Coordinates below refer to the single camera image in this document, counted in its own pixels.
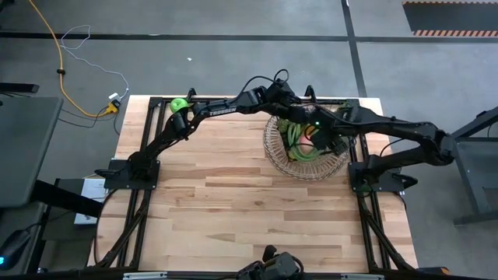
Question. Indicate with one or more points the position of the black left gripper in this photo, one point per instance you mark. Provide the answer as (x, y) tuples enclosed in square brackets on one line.
[(295, 110)]

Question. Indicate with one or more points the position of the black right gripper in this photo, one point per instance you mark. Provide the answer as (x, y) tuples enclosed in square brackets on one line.
[(328, 140)]

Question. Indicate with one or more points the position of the long green bean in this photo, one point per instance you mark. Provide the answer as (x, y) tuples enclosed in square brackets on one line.
[(307, 158), (317, 155), (297, 134), (301, 127), (292, 136)]

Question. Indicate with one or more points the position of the pink peach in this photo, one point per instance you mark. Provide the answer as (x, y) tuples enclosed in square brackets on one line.
[(306, 148)]

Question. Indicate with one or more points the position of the bright green apple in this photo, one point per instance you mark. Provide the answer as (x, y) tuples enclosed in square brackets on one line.
[(179, 105)]

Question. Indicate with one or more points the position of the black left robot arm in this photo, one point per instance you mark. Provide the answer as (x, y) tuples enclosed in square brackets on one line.
[(221, 109)]

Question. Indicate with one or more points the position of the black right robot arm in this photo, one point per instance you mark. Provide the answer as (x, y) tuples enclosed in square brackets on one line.
[(408, 128)]

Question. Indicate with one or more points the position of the round woven placemat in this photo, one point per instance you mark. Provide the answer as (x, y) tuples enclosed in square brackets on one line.
[(307, 171)]

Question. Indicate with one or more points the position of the black floor mat striped edge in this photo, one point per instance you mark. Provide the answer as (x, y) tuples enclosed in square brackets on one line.
[(447, 17)]

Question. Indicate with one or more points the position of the white charger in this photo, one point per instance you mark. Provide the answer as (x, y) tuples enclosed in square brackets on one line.
[(114, 96)]

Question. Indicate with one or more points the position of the flat black bar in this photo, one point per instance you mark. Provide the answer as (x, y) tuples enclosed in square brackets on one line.
[(17, 88)]

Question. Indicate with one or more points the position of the black device with blue light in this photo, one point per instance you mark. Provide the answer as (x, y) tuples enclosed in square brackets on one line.
[(11, 249)]

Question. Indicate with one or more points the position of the black curved bracket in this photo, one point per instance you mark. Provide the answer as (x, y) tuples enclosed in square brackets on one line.
[(190, 93), (309, 92)]

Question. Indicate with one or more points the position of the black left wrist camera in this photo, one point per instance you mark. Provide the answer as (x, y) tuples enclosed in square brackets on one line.
[(283, 88)]

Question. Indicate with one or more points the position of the grey desk with black frame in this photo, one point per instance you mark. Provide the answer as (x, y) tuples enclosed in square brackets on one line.
[(476, 163)]

